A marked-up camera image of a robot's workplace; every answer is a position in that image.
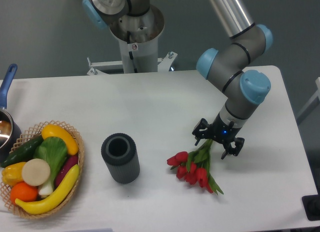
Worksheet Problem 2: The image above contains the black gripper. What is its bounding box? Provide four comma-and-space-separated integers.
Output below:
192, 115, 245, 159

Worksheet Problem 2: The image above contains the red tulip bouquet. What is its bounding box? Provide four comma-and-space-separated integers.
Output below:
166, 139, 224, 194

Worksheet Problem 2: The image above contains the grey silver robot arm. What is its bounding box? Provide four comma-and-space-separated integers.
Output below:
82, 0, 273, 156

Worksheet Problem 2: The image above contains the dark grey ribbed vase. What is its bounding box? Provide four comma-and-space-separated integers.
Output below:
101, 133, 140, 184

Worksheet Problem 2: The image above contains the black device at table edge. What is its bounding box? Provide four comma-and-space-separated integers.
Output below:
301, 194, 320, 221

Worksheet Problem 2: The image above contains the purple sweet potato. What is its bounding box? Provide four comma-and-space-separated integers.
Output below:
54, 154, 78, 188

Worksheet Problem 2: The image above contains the green bok choy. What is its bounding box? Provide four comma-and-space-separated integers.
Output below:
33, 137, 68, 198

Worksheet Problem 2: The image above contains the yellow squash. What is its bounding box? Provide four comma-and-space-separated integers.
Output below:
41, 124, 79, 155

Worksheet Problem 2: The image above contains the woven wicker basket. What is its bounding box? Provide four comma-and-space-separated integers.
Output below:
0, 120, 85, 219

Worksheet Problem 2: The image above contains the beige round disc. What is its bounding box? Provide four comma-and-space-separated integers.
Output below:
21, 158, 51, 186

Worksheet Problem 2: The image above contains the yellow banana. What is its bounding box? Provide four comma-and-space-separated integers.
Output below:
15, 164, 80, 215

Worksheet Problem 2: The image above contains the green cucumber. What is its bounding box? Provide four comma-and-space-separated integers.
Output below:
0, 136, 44, 168

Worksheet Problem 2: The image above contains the orange fruit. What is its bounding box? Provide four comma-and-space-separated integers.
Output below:
10, 182, 38, 205

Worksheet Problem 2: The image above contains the yellow bell pepper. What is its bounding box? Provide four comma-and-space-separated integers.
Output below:
1, 162, 26, 186

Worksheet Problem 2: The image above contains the white frame at right edge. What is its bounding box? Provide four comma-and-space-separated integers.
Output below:
296, 77, 320, 126

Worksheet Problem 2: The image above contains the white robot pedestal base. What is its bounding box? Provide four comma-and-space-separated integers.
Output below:
87, 5, 178, 75

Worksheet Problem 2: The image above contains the blue handled saucepan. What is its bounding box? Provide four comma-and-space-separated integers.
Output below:
0, 64, 21, 162

